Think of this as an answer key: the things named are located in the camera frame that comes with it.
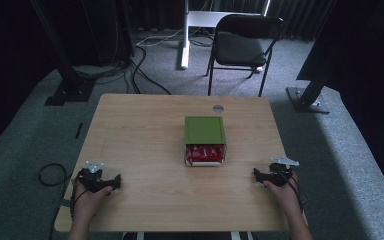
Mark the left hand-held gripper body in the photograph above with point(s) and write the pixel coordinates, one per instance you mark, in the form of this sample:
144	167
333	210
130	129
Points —
93	180

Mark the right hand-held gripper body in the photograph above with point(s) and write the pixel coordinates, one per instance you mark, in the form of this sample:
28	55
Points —
278	176

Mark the pile of red packets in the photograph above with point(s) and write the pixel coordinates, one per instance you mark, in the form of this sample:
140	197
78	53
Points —
205	154

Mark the green drawer box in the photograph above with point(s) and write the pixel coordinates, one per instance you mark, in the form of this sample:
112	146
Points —
205	130

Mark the person's right hand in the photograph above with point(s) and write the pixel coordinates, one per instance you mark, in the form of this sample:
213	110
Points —
288	198

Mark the person's left hand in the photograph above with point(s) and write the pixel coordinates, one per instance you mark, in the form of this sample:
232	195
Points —
86	203

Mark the grey tape piece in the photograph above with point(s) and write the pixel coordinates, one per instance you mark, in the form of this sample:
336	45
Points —
65	202

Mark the small black strip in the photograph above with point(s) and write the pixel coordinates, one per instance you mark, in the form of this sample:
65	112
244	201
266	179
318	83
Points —
79	130

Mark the white table leg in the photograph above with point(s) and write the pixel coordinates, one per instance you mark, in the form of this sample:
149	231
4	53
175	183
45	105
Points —
235	236
140	236

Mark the grey round table grommet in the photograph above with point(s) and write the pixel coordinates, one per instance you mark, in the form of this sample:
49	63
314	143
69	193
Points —
218	108

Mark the black metal stand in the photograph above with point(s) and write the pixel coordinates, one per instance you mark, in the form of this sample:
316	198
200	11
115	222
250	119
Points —
308	100
70	86

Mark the black folding chair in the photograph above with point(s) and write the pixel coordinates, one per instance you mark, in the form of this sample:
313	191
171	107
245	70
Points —
240	50

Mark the white desk frame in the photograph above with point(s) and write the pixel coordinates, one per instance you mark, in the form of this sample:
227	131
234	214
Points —
185	50

